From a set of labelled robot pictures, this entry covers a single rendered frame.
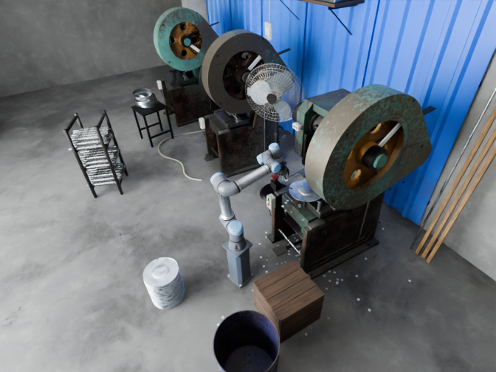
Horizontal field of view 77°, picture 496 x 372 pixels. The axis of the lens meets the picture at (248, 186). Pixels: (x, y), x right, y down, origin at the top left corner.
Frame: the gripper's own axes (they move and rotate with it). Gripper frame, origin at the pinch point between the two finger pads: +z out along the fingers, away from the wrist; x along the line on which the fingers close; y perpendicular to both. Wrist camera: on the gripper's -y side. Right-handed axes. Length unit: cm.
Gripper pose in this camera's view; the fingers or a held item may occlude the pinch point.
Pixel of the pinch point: (286, 179)
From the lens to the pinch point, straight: 259.8
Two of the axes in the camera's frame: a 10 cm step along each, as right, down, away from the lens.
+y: -2.3, 6.2, -7.5
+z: 3.5, 7.7, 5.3
